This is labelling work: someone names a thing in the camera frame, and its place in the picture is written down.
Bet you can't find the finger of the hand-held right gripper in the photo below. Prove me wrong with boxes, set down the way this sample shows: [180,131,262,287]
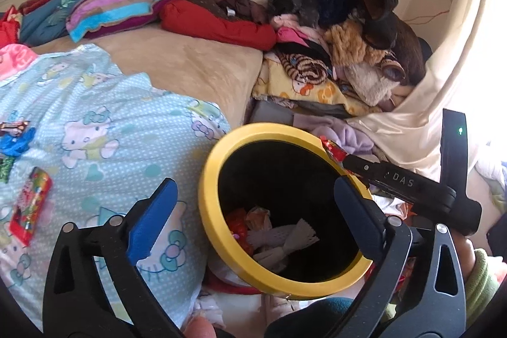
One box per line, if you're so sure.
[341,154,453,205]
[368,185,453,220]

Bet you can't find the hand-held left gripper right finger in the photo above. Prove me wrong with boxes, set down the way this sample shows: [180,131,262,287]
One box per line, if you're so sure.
[333,176,467,338]

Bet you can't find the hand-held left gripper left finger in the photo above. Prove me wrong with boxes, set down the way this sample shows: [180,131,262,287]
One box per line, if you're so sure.
[42,177,207,338]

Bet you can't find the shiny red wrapper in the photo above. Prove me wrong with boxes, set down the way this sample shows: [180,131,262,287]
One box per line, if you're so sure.
[319,136,351,174]

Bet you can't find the wrappers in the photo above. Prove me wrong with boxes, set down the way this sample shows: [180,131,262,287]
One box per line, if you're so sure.
[253,218,320,264]

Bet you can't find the red plastic bag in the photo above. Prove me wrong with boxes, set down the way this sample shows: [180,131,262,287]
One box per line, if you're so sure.
[226,208,254,255]

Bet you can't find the yellow round bin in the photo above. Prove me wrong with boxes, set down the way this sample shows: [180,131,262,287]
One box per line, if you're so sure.
[198,123,375,301]

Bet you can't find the person's right forearm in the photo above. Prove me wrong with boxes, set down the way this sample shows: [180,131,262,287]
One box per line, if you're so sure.
[452,233,502,319]

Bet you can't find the lilac fleece cloth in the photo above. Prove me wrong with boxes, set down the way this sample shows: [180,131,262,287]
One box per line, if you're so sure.
[293,114,377,160]

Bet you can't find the cream curtain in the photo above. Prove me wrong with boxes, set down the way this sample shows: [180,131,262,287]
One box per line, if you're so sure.
[349,0,507,204]

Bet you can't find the teal cloth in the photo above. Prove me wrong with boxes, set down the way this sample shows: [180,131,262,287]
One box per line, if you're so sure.
[263,296,357,338]

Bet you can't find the light blue cartoon cat blanket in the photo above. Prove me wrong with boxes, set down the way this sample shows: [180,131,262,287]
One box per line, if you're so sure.
[0,43,232,335]

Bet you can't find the red printed snack packet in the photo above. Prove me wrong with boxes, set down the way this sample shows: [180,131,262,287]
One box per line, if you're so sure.
[9,166,53,247]

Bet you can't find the yellow cartoon blanket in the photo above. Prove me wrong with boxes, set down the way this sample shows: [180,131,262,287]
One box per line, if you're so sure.
[251,53,381,117]

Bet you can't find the blue wrapper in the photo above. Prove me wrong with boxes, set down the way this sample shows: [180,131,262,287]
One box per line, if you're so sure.
[0,128,36,158]

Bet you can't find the green snack wrapper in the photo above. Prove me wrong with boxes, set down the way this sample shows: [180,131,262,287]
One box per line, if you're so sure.
[0,158,15,182]

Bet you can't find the beige bed mattress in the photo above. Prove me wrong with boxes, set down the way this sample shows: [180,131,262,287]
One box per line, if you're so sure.
[32,21,264,129]

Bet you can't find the dark snack wrapper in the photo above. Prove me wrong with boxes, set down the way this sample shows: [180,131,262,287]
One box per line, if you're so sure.
[0,120,31,133]

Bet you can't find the pile of assorted clothes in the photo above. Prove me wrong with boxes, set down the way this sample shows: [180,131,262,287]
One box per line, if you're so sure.
[186,0,432,109]

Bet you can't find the red rolled cloth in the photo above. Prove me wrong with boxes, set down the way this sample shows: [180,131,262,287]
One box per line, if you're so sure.
[159,0,277,50]

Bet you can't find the striped colourful pillow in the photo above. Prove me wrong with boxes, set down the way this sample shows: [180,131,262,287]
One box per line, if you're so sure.
[65,0,187,42]

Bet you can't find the pink cartoon bear blanket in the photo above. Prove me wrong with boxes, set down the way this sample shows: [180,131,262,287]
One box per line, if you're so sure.
[0,43,36,81]

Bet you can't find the blue floral blanket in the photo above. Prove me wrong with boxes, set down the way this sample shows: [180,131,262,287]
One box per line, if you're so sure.
[18,0,90,46]

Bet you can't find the red floral blanket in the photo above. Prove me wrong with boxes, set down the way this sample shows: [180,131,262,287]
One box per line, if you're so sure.
[0,5,22,48]

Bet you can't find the red strap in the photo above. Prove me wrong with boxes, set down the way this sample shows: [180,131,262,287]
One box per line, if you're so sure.
[204,275,262,296]

